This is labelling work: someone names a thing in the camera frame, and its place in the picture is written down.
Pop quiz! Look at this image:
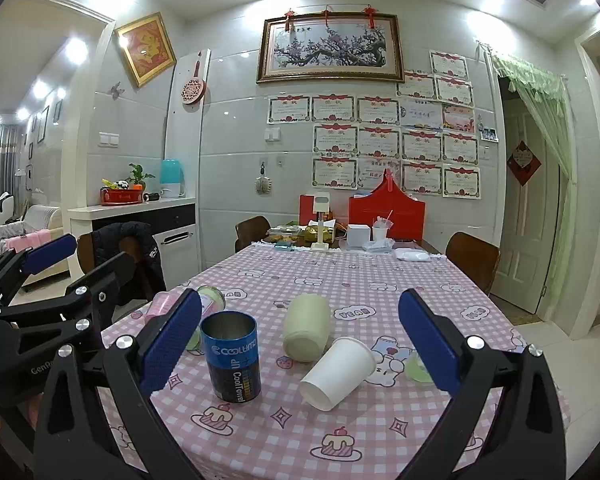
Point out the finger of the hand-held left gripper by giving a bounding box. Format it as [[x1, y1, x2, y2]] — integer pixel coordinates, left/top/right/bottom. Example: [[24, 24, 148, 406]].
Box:
[[0, 232, 79, 312], [0, 250, 137, 335]]

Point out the small red box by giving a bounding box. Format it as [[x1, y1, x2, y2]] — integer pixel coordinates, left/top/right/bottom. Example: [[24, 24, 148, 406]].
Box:
[[300, 194, 331, 226]]

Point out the blue humidifier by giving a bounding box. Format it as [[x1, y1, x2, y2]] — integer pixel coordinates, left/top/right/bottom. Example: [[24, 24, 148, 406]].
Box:
[[160, 159, 185, 199]]

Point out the grey window curtain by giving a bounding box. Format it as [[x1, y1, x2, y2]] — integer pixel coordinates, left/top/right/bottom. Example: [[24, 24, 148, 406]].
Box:
[[0, 125, 22, 212]]

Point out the round red wall ornament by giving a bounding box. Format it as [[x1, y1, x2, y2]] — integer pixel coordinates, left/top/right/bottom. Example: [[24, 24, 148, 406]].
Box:
[[181, 52, 209, 107]]

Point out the gold package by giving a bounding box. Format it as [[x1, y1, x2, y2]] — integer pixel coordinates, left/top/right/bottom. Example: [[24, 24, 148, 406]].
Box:
[[304, 224, 337, 247]]

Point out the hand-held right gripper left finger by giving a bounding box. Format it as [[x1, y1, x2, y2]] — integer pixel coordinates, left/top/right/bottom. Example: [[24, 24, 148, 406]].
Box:
[[32, 287, 203, 480]]

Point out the pink cup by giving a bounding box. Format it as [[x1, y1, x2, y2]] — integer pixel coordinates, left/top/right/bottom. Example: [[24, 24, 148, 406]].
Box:
[[144, 294, 174, 323]]

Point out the framed red gold picture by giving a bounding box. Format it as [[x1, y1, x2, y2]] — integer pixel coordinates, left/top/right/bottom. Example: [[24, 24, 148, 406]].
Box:
[[114, 11, 177, 89]]

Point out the red tray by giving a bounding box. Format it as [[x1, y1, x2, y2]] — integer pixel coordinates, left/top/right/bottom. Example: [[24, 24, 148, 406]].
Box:
[[100, 187, 145, 207]]

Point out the red gift bag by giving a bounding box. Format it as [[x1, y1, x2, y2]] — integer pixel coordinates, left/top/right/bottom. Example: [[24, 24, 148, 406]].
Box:
[[349, 170, 427, 242]]

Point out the white door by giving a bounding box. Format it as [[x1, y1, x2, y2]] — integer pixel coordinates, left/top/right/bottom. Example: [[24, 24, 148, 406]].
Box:
[[490, 109, 549, 302]]

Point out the pink checkered tablecloth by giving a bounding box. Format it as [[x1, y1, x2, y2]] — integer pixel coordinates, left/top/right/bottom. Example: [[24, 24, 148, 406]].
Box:
[[100, 242, 571, 480]]

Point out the red diamond door decoration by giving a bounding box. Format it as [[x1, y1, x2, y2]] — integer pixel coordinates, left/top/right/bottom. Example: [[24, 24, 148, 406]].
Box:
[[506, 140, 542, 187]]

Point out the pink lidded glass jar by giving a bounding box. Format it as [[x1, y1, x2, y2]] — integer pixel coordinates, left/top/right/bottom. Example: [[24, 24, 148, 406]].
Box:
[[185, 285, 227, 353]]

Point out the framed plum blossom painting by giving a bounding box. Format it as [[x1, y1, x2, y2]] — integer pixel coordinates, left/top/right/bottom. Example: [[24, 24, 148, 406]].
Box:
[[256, 12, 406, 85]]

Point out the brown chair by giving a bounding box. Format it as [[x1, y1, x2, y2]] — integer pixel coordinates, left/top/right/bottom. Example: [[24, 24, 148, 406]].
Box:
[[77, 221, 153, 306], [234, 215, 272, 254], [445, 231, 501, 297]]

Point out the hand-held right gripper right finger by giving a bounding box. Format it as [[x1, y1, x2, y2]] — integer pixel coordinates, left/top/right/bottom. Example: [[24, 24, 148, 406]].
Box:
[[397, 288, 568, 480]]

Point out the hanging grey brush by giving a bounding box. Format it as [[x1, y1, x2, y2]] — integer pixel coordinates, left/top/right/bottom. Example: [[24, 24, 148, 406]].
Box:
[[254, 161, 274, 196]]

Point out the white paper cup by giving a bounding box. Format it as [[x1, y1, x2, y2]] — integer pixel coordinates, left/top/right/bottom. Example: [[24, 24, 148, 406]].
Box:
[[299, 336, 377, 412]]

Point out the dark jacket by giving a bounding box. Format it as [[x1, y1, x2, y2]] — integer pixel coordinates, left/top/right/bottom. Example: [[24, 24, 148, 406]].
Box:
[[92, 222, 168, 307]]

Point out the blue metal can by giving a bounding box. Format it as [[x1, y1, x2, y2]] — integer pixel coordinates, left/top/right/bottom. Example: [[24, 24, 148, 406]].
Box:
[[200, 311, 262, 403]]

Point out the green lace curtain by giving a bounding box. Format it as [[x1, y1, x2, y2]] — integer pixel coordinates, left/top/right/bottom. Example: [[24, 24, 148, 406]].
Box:
[[487, 50, 582, 334]]

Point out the pink blanket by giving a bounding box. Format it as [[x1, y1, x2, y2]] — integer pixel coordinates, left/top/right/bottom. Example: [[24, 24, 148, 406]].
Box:
[[0, 229, 54, 257]]

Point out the cream plastic cup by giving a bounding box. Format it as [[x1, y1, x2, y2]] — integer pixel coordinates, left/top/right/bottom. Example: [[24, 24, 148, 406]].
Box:
[[282, 293, 332, 363]]

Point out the white and black cabinet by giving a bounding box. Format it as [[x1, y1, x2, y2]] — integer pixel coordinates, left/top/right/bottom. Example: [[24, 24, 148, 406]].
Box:
[[67, 197, 198, 292]]

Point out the white sofa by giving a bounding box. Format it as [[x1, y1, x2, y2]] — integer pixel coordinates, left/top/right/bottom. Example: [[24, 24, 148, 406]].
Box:
[[19, 203, 64, 287]]

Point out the white stand lamp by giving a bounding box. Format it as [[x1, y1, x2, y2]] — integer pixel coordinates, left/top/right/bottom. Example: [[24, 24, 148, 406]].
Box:
[[310, 192, 334, 252]]

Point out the tall white board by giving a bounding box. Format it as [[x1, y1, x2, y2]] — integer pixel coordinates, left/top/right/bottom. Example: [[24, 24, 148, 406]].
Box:
[[164, 48, 212, 201]]

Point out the potted green plant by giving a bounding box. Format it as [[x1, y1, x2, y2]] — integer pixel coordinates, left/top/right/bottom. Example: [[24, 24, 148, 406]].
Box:
[[127, 162, 156, 191]]

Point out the white square box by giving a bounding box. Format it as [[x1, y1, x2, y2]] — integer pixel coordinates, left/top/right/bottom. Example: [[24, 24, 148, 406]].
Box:
[[346, 223, 372, 250]]

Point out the small green cup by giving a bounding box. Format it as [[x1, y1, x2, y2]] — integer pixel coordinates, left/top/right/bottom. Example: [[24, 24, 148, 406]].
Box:
[[404, 350, 438, 386]]

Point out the group of wall certificates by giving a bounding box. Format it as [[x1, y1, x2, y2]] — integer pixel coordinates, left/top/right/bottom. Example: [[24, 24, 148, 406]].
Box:
[[266, 49, 481, 200]]

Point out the food tray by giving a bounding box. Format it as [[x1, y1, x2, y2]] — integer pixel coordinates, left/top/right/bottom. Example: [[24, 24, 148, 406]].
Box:
[[267, 224, 306, 246]]

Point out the white cup with straws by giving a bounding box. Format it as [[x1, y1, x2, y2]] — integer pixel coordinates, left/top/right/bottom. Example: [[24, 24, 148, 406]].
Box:
[[371, 212, 396, 244]]

